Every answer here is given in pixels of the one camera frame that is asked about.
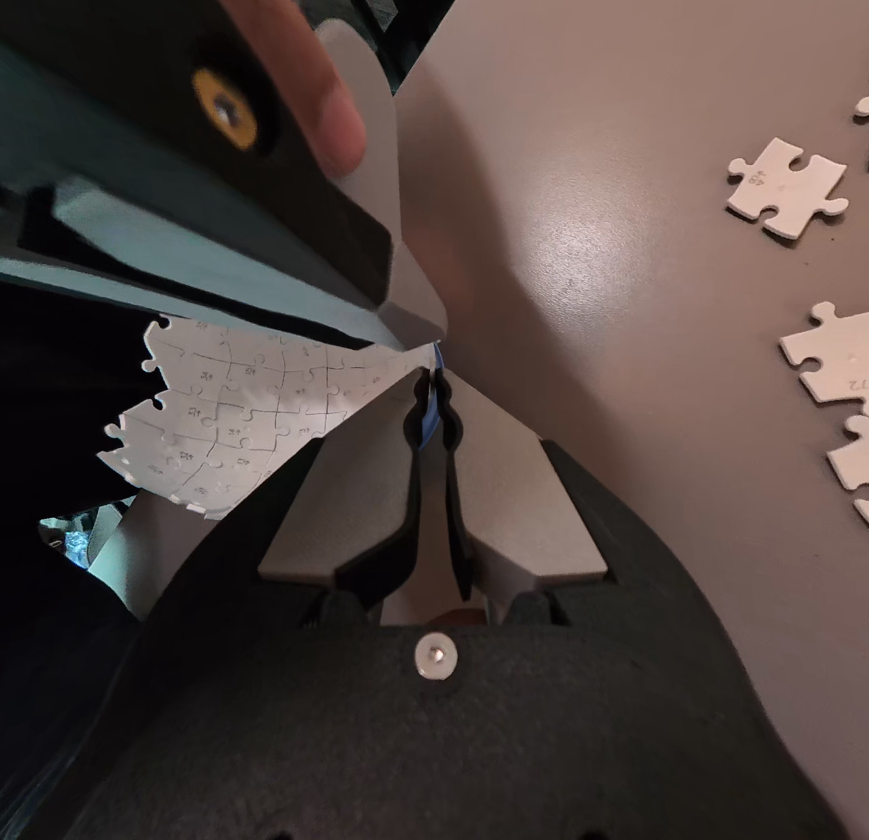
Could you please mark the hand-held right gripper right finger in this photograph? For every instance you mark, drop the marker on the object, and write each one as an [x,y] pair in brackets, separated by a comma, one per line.
[529,514]

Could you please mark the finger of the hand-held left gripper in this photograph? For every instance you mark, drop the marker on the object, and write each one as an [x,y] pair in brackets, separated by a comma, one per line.
[170,243]
[417,297]

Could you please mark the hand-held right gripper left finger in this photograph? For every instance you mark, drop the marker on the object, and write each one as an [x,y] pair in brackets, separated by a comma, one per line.
[339,507]

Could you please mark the partly built puzzle ball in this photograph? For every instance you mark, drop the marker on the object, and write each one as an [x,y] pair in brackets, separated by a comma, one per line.
[237,412]

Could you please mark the puzzle pieces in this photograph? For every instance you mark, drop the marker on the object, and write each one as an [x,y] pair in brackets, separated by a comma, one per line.
[787,188]

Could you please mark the person's left hand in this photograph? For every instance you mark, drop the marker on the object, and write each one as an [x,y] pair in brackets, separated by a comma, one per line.
[305,73]

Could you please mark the person's dark clothed torso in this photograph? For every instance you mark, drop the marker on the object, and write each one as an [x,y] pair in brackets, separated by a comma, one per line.
[54,412]

